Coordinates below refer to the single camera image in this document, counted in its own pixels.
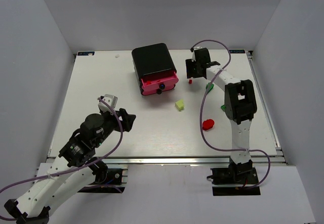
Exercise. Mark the pink top drawer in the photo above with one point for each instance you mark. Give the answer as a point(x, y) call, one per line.
point(153, 81)

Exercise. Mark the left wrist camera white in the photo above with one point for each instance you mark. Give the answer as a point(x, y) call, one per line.
point(107, 103)

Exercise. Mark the yellow-green lego brick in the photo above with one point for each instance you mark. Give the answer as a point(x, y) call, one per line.
point(180, 105)

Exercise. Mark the pink drawer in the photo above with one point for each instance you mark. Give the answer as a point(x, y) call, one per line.
point(153, 81)
point(157, 91)

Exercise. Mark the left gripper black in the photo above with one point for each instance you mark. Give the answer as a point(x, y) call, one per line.
point(121, 120)

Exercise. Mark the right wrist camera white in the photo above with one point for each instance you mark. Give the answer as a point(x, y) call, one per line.
point(196, 53)

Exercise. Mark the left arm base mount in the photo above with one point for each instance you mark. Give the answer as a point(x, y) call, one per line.
point(112, 182)

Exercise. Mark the green small lego piece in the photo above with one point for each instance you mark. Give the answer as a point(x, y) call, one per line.
point(209, 87)

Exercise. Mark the red oval lego piece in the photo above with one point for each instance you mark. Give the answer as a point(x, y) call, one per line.
point(207, 124)

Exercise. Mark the aluminium front rail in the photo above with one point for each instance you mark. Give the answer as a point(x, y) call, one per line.
point(196, 160)

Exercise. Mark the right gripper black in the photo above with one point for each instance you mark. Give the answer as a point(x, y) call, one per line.
point(193, 69)

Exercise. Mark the left blue corner label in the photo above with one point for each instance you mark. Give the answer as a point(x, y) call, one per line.
point(91, 53)

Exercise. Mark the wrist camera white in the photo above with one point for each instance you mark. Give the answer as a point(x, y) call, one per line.
point(196, 53)
point(107, 103)

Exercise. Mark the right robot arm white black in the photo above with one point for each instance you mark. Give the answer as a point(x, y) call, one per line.
point(240, 107)

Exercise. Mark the pink bottom drawer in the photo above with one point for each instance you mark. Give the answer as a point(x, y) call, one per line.
point(157, 91)

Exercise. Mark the blue corner label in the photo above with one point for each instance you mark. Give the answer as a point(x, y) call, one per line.
point(91, 53)
point(238, 51)

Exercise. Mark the black drawer cabinet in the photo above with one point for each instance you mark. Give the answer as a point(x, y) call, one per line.
point(151, 59)

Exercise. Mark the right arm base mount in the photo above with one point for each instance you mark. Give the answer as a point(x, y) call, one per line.
point(223, 184)

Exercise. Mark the right blue corner label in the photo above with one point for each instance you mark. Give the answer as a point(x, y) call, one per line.
point(238, 51)

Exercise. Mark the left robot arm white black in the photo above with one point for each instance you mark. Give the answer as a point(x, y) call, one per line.
point(74, 168)

